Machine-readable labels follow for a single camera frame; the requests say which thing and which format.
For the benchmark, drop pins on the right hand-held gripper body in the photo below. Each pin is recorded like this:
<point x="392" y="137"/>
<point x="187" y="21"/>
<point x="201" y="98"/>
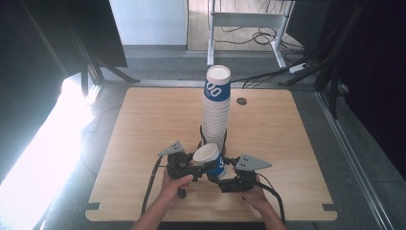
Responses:
<point x="237" y="185"/>

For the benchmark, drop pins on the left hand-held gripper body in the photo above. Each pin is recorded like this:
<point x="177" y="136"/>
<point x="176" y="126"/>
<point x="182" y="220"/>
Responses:
<point x="178" y="166"/>

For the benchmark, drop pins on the blue banded paper cup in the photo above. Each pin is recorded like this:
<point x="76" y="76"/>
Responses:
<point x="206" y="154"/>

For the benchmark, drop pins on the black cup holder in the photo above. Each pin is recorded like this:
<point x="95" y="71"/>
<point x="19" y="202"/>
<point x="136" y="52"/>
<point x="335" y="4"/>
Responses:
<point x="225" y="140"/>

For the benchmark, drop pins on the stack of paper cups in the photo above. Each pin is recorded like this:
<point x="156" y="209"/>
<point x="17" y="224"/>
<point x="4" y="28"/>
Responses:
<point x="216" y="118"/>

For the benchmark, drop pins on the person's right hand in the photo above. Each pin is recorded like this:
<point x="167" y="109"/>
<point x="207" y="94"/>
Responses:
<point x="257" y="199"/>

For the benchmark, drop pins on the person's left hand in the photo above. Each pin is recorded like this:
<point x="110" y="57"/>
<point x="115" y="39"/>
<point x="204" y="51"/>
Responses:
<point x="170" y="190"/>

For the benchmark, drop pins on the white power strip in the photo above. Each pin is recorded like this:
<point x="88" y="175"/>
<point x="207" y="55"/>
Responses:
<point x="298" y="67"/>

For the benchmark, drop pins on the black tripod stand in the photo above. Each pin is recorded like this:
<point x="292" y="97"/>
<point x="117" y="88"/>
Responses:
<point x="95" y="68"/>
<point x="324" y="68"/>

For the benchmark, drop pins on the black curtain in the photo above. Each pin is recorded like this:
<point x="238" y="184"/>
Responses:
<point x="35" y="48"/>
<point x="376" y="64"/>

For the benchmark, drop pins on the metal floor rail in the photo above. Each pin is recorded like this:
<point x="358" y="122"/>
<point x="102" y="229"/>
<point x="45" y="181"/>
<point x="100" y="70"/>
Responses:
<point x="348" y="150"/>

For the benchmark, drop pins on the white metal desk frame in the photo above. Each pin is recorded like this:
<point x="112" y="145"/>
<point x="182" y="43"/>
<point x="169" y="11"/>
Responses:
<point x="244" y="19"/>

